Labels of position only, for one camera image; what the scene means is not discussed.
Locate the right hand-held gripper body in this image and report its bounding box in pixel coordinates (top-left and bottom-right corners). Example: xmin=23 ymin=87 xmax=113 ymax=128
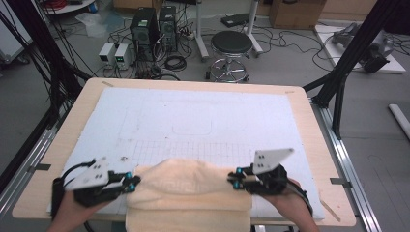
xmin=244 ymin=147 xmax=295 ymax=196

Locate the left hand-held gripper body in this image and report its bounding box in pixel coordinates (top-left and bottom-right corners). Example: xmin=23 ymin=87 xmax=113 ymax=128
xmin=65 ymin=157 xmax=129 ymax=208

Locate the cream towel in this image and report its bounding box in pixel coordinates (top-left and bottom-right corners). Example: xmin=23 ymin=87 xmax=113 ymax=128
xmin=125 ymin=158 xmax=253 ymax=232

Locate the person's right hand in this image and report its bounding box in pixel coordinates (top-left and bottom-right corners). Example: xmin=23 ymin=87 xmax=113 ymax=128
xmin=263 ymin=178 xmax=312 ymax=224

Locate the person's left hand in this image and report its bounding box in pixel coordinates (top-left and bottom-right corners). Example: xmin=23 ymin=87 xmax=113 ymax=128
xmin=52 ymin=189 xmax=111 ymax=227

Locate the thin wooden stick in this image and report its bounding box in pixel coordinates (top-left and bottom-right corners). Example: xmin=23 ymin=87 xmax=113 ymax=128
xmin=318 ymin=192 xmax=341 ymax=223

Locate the white grid mat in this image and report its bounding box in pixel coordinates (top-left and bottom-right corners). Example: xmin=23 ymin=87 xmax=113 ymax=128
xmin=46 ymin=86 xmax=326 ymax=220

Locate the white power supply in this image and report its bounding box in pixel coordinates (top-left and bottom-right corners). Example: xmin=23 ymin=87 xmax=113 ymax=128
xmin=98 ymin=42 xmax=117 ymax=66
xmin=113 ymin=43 xmax=135 ymax=71

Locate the black round stool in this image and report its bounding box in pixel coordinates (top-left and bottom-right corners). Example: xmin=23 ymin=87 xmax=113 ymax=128
xmin=206 ymin=30 xmax=254 ymax=83

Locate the white table leg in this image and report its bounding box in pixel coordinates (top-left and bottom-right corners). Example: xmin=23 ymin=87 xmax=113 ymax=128
xmin=243 ymin=0 xmax=265 ymax=59
xmin=194 ymin=0 xmax=211 ymax=63

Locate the large black computer tower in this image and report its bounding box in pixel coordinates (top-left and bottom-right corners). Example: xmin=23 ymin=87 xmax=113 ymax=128
xmin=129 ymin=7 xmax=161 ymax=63

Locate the white tube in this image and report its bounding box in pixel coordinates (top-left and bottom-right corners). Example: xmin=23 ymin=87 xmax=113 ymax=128
xmin=388 ymin=102 xmax=410 ymax=140

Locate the white floor board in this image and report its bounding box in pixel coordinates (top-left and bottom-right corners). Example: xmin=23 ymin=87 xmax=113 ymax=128
xmin=313 ymin=23 xmax=407 ymax=75

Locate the slim black computer tower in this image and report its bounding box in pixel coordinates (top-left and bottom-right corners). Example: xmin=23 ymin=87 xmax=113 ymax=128
xmin=159 ymin=5 xmax=179 ymax=53

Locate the flat black device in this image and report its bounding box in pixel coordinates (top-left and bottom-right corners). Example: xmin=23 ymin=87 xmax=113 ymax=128
xmin=220 ymin=13 xmax=252 ymax=29

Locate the clear plastic bag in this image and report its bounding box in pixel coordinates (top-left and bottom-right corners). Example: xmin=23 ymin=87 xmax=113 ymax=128
xmin=74 ymin=12 xmax=109 ymax=39

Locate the cardboard box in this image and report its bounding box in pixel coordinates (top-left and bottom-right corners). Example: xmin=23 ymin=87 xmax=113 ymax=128
xmin=268 ymin=0 xmax=328 ymax=31

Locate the white panel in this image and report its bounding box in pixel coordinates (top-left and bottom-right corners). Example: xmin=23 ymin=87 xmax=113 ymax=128
xmin=0 ymin=0 xmax=34 ymax=64

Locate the white round table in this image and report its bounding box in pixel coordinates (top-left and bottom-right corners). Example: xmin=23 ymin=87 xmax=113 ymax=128
xmin=41 ymin=0 xmax=98 ymax=15

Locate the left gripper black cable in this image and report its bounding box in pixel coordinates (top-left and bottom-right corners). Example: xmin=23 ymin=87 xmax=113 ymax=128
xmin=50 ymin=159 xmax=98 ymax=221

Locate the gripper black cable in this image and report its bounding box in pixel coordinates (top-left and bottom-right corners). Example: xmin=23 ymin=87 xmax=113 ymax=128
xmin=287 ymin=179 xmax=314 ymax=217
xmin=50 ymin=159 xmax=98 ymax=221

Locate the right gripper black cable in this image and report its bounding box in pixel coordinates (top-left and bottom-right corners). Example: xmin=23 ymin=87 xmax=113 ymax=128
xmin=287 ymin=179 xmax=314 ymax=217

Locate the aluminium rail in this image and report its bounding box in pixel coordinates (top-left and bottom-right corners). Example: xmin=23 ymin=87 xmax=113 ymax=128
xmin=0 ymin=127 xmax=60 ymax=220
xmin=310 ymin=98 xmax=383 ymax=232

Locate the coiled black cable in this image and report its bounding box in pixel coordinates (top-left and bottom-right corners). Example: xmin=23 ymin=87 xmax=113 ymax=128
xmin=163 ymin=54 xmax=189 ymax=73

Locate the black floor cable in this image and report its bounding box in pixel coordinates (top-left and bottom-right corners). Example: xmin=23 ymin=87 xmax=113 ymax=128
xmin=256 ymin=24 xmax=337 ymax=73

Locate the black metal frame post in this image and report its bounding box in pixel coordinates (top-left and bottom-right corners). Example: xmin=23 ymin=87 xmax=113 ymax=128
xmin=302 ymin=0 xmax=410 ymax=140
xmin=5 ymin=0 xmax=93 ymax=131

